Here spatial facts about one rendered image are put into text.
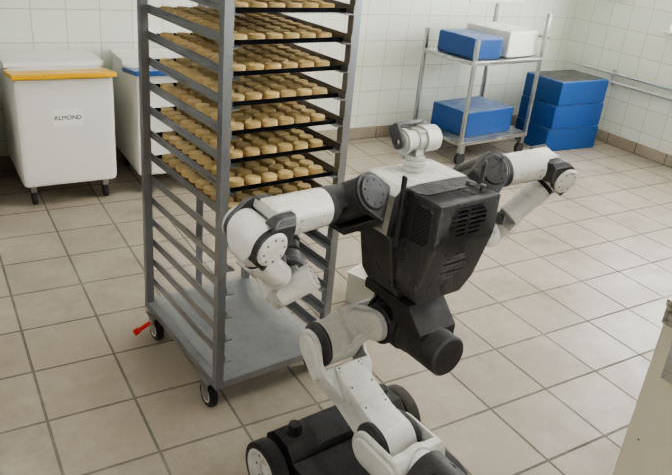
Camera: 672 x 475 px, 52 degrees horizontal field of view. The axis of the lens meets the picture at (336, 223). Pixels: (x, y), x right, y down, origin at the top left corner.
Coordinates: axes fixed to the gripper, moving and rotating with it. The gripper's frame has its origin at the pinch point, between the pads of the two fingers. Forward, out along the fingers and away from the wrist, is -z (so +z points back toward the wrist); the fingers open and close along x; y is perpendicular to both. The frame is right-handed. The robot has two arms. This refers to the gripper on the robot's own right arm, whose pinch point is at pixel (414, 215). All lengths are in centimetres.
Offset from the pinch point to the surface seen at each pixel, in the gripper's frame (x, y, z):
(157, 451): -86, 46, -63
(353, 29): 49, -17, -33
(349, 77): 34, -17, -33
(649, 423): -32, 22, 77
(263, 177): 2, 4, -51
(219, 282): -30, 22, -55
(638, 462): -44, 23, 77
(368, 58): -19, -325, -140
